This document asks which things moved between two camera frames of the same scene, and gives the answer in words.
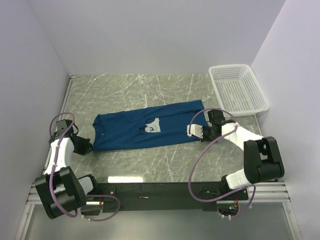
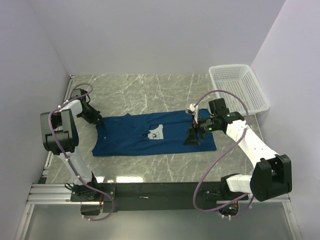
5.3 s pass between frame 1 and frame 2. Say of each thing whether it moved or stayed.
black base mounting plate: stayed
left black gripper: moved
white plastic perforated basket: stayed
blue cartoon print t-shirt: moved
